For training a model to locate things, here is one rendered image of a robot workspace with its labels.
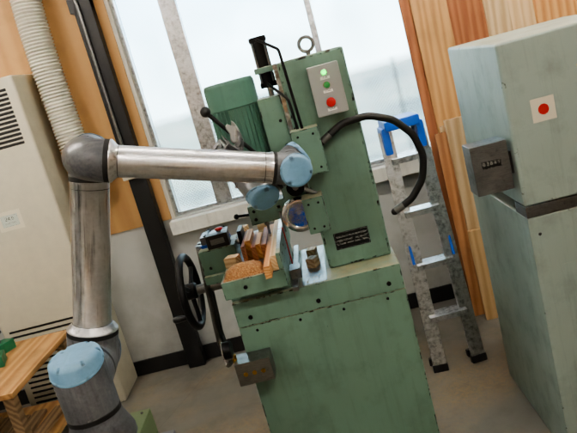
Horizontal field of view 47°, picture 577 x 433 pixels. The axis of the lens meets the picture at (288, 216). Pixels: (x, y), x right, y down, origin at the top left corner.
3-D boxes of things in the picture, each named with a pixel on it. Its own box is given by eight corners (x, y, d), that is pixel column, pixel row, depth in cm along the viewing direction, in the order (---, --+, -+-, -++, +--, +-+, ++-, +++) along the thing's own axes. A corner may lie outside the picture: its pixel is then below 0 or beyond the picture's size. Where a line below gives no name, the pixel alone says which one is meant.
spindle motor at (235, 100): (230, 170, 240) (205, 87, 233) (276, 158, 239) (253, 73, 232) (225, 179, 223) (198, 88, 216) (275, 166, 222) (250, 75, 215)
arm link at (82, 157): (52, 137, 165) (316, 150, 175) (62, 134, 178) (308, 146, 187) (52, 183, 167) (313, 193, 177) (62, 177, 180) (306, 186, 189)
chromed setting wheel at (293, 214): (287, 234, 225) (277, 200, 222) (322, 225, 224) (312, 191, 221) (287, 236, 222) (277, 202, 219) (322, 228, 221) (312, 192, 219)
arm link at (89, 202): (62, 394, 190) (54, 134, 176) (73, 369, 207) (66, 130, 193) (116, 393, 192) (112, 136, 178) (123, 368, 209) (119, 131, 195)
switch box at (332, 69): (318, 116, 216) (306, 68, 212) (348, 108, 215) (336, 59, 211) (318, 118, 210) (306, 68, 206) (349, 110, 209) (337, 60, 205)
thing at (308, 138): (301, 173, 220) (290, 130, 217) (327, 167, 219) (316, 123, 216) (301, 178, 212) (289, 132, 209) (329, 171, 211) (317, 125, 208)
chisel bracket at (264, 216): (254, 225, 239) (248, 203, 238) (291, 216, 238) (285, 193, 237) (252, 230, 232) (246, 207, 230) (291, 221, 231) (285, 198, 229)
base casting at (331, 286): (248, 284, 265) (242, 264, 263) (387, 250, 261) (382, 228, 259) (238, 329, 221) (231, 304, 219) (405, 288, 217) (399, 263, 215)
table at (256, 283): (219, 253, 271) (215, 240, 270) (290, 235, 269) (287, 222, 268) (197, 308, 212) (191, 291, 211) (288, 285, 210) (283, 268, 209)
